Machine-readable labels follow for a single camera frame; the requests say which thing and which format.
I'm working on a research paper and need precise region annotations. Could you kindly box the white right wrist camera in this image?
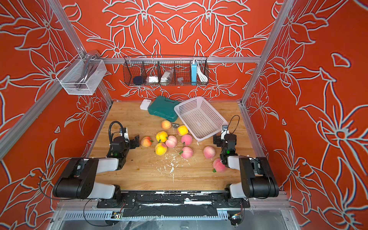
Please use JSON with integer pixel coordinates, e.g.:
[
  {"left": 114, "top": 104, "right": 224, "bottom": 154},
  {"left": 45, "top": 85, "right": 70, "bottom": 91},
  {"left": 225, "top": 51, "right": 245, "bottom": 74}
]
[{"left": 220, "top": 125, "right": 229, "bottom": 140}]

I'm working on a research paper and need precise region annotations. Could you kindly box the black wire wall basket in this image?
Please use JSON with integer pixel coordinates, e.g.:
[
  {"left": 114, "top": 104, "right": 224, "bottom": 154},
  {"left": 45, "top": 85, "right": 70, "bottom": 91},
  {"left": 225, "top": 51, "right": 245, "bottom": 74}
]
[{"left": 123, "top": 55, "right": 209, "bottom": 86}]

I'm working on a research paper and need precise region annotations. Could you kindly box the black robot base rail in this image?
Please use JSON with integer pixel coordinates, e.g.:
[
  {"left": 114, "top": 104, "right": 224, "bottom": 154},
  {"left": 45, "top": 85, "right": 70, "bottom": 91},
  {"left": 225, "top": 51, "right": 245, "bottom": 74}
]
[{"left": 97, "top": 191, "right": 250, "bottom": 219}]

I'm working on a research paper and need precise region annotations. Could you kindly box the white plastic basket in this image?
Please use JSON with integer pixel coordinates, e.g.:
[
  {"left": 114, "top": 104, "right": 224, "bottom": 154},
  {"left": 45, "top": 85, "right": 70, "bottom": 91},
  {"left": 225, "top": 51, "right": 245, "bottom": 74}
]
[{"left": 174, "top": 96, "right": 228, "bottom": 141}]

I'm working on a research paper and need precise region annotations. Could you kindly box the pink peach with leaf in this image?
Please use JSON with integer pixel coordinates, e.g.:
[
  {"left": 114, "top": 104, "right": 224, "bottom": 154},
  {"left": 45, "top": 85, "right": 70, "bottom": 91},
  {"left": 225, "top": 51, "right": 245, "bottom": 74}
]
[{"left": 179, "top": 146, "right": 194, "bottom": 159}]

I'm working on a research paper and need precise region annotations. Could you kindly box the pink peach right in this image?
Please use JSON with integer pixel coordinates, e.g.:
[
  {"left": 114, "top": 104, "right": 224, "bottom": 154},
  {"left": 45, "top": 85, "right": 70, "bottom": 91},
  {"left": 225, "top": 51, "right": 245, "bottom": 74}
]
[{"left": 203, "top": 146, "right": 216, "bottom": 159}]

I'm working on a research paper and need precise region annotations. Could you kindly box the green plastic tool case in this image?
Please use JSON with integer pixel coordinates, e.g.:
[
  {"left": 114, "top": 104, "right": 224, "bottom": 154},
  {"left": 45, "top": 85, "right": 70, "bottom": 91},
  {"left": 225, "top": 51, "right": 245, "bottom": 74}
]
[{"left": 148, "top": 96, "right": 180, "bottom": 122}]

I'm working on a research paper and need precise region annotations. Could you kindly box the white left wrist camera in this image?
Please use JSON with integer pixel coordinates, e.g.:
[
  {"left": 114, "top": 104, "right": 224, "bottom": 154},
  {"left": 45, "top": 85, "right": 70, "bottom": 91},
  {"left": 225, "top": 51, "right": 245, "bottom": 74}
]
[{"left": 119, "top": 127, "right": 129, "bottom": 141}]

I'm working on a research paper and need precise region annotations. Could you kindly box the white cable bundle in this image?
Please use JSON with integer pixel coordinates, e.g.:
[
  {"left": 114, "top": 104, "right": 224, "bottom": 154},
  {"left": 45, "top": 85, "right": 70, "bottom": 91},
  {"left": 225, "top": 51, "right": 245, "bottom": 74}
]
[{"left": 196, "top": 61, "right": 209, "bottom": 84}]

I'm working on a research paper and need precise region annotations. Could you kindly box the yellow peach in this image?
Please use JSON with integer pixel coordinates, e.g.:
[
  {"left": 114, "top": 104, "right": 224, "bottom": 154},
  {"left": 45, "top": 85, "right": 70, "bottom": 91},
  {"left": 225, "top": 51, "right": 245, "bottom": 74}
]
[
  {"left": 155, "top": 142, "right": 167, "bottom": 156},
  {"left": 177, "top": 125, "right": 189, "bottom": 136},
  {"left": 156, "top": 131, "right": 168, "bottom": 143}
]

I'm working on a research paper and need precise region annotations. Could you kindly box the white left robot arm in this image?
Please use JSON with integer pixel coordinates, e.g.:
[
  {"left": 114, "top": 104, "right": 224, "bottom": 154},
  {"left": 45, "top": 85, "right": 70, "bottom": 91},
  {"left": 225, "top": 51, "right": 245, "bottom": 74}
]
[{"left": 53, "top": 135, "right": 140, "bottom": 199}]

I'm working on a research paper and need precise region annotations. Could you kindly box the red orange peach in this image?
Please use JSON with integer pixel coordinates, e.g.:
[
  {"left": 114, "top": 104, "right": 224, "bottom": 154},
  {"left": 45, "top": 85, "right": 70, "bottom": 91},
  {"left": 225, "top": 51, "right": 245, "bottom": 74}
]
[{"left": 140, "top": 136, "right": 153, "bottom": 148}]

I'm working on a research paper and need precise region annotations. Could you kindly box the white packet in basket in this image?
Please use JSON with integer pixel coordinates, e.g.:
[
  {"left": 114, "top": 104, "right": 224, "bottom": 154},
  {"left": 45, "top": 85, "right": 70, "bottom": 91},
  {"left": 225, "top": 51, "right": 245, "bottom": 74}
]
[{"left": 146, "top": 76, "right": 159, "bottom": 84}]

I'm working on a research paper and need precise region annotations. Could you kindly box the orange peach near case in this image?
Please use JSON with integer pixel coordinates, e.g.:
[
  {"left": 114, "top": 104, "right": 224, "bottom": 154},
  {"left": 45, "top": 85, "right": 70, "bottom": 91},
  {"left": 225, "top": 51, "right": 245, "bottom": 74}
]
[{"left": 161, "top": 120, "right": 172, "bottom": 130}]

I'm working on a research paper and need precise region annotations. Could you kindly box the pink peach centre left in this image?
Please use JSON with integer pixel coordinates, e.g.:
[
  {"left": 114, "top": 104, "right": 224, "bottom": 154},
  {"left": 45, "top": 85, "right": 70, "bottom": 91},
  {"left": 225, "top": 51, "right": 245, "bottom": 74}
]
[{"left": 165, "top": 135, "right": 178, "bottom": 148}]

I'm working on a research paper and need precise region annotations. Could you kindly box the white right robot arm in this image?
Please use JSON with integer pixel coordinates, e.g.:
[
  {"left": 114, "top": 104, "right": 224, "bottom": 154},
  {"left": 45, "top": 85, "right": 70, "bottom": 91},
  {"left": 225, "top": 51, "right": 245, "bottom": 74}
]
[{"left": 213, "top": 133, "right": 279, "bottom": 199}]

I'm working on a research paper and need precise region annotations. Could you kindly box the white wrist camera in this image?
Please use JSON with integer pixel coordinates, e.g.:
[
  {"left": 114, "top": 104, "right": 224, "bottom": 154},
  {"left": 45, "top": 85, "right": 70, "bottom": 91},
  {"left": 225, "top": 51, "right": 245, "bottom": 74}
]
[
  {"left": 220, "top": 125, "right": 229, "bottom": 140},
  {"left": 119, "top": 127, "right": 129, "bottom": 141}
]

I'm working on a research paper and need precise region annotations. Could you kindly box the clear plastic wall bin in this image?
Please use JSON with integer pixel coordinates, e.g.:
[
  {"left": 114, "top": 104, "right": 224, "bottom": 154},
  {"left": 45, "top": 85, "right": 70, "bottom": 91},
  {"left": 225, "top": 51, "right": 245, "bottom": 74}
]
[{"left": 57, "top": 52, "right": 107, "bottom": 95}]

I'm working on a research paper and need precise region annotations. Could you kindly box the dark round object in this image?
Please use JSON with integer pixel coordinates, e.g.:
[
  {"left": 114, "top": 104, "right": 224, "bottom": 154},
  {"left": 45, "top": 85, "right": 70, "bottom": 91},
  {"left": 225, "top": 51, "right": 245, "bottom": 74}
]
[{"left": 133, "top": 76, "right": 145, "bottom": 85}]

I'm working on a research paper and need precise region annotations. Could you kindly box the clear bag in basket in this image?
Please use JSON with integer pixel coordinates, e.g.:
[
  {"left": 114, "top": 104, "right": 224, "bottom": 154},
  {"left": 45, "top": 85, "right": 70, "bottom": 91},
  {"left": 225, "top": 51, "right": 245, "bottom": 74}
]
[{"left": 160, "top": 70, "right": 174, "bottom": 86}]

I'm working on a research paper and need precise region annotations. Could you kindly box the pink red peach front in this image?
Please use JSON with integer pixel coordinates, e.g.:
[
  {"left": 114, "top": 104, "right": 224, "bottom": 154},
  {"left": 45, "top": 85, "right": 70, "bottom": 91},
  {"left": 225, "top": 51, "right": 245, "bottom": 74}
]
[{"left": 212, "top": 158, "right": 227, "bottom": 173}]

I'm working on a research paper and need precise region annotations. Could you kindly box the small white box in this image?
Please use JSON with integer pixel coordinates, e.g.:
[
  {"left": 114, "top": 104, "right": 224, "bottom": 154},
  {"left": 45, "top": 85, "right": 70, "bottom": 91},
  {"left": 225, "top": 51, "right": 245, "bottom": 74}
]
[{"left": 140, "top": 99, "right": 152, "bottom": 111}]

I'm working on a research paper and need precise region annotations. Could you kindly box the light blue box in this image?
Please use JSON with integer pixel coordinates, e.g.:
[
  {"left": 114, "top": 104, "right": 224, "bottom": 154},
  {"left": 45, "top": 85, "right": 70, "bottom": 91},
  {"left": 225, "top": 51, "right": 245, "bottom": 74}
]
[{"left": 191, "top": 60, "right": 197, "bottom": 86}]

